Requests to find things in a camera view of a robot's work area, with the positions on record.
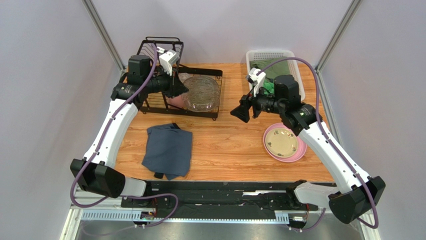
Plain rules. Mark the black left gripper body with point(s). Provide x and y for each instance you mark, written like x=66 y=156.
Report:
x=161 y=83

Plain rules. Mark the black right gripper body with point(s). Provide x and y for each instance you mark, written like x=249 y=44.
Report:
x=250 y=107

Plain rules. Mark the clear glass plate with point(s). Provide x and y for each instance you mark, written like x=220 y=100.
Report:
x=203 y=94

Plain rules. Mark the cream patterned plate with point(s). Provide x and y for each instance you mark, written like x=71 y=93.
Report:
x=281 y=142

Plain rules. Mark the large pink plate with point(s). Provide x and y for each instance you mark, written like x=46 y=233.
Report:
x=302 y=148

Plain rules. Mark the pink mug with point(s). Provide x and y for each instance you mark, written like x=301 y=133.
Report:
x=177 y=101

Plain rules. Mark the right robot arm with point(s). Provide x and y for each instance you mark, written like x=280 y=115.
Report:
x=356 y=192

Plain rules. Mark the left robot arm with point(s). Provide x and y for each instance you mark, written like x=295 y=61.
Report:
x=95 y=172

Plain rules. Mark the bright green cloth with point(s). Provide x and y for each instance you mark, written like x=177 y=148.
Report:
x=269 y=88

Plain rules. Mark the olive green cloth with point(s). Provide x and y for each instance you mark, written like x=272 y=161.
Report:
x=278 y=69

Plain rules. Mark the white plastic basket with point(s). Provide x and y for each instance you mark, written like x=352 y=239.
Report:
x=264 y=54

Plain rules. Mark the dark blue cloth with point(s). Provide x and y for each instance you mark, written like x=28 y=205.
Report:
x=168 y=151

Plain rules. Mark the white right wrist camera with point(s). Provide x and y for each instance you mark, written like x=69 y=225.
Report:
x=256 y=78

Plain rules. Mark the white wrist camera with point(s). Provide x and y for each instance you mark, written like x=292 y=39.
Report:
x=256 y=78
x=167 y=58

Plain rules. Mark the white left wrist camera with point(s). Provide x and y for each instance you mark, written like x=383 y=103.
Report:
x=167 y=58

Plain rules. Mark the aluminium frame post right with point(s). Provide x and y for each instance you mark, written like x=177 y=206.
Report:
x=338 y=33

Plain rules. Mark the aluminium frame post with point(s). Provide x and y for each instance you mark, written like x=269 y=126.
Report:
x=338 y=33
x=97 y=20

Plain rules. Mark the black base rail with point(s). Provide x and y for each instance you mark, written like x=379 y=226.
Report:
x=271 y=195

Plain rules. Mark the aluminium frame post left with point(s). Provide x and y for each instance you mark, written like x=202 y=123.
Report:
x=97 y=20

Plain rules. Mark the aluminium front rail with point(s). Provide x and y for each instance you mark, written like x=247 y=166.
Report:
x=185 y=213

